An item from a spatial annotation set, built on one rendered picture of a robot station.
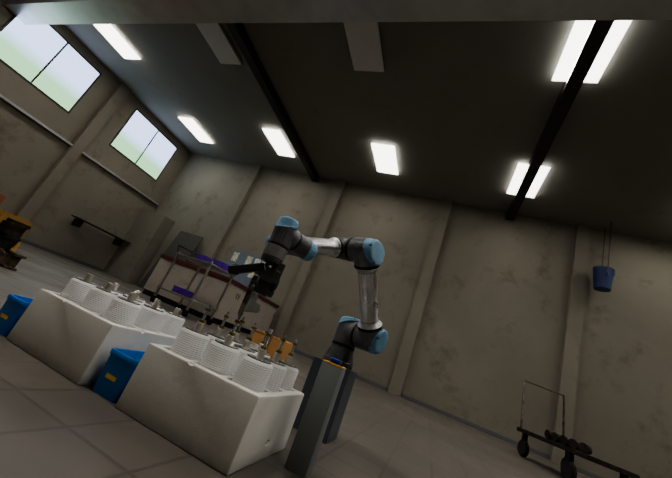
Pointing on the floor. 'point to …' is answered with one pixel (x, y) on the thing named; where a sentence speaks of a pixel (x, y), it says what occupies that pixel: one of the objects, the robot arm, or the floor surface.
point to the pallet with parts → (11, 231)
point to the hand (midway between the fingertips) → (238, 314)
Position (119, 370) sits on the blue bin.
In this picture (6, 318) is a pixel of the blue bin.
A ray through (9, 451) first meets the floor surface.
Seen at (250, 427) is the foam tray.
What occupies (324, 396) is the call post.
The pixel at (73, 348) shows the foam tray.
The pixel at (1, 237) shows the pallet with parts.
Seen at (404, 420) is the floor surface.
